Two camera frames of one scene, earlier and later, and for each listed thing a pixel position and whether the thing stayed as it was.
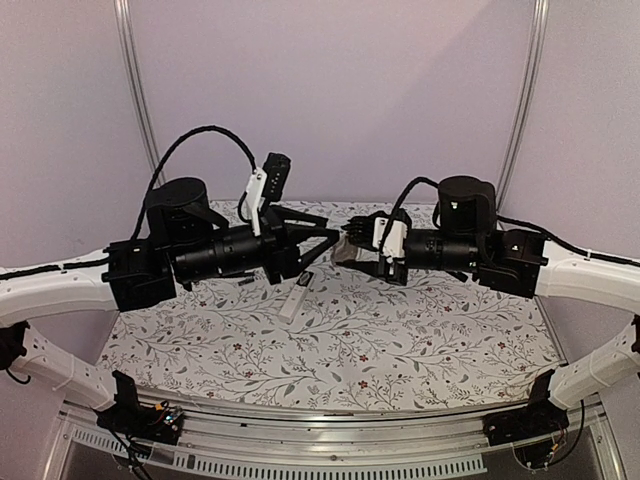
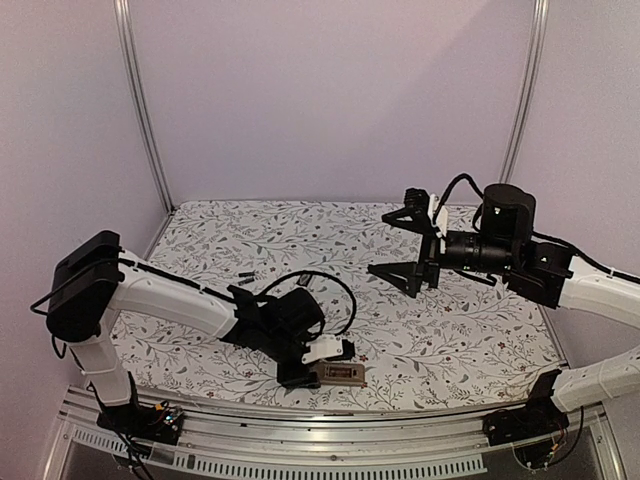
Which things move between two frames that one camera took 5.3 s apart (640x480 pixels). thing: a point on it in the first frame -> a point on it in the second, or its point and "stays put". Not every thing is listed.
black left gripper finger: x=276 y=215 -> x=309 y=381
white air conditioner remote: x=345 y=251 -> x=339 y=373
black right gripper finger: x=378 y=269 -> x=402 y=275
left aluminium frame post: x=131 y=44 stays put
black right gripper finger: x=360 y=229 -> x=411 y=217
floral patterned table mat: x=360 y=344 stays put
